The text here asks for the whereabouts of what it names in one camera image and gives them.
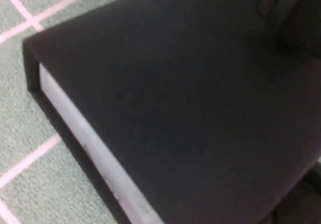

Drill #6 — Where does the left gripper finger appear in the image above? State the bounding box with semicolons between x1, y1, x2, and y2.
269;160;321;224

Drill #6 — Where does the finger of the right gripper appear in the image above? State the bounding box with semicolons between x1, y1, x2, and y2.
257;0;321;58

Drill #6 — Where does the black printed glasses case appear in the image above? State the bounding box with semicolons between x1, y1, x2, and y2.
22;0;321;224

